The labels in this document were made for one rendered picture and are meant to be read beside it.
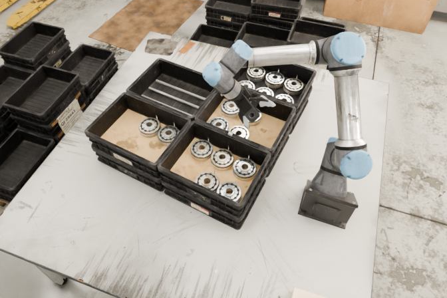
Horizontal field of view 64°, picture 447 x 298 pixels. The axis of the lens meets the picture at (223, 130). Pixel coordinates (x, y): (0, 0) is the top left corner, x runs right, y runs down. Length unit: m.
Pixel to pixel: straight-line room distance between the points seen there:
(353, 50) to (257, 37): 1.81
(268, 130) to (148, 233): 0.73
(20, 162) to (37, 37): 1.06
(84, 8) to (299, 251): 3.58
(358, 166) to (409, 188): 1.46
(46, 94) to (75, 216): 1.14
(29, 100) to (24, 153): 0.35
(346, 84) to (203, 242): 0.86
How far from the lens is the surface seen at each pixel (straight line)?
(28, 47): 3.15
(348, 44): 1.35
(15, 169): 2.64
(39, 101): 2.65
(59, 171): 1.94
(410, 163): 2.97
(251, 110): 1.37
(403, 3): 4.15
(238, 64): 1.29
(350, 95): 1.37
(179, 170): 1.62
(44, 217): 1.83
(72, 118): 2.62
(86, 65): 2.98
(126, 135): 1.79
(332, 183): 1.54
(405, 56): 3.88
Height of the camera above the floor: 2.18
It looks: 50 degrees down
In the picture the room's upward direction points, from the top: straight up
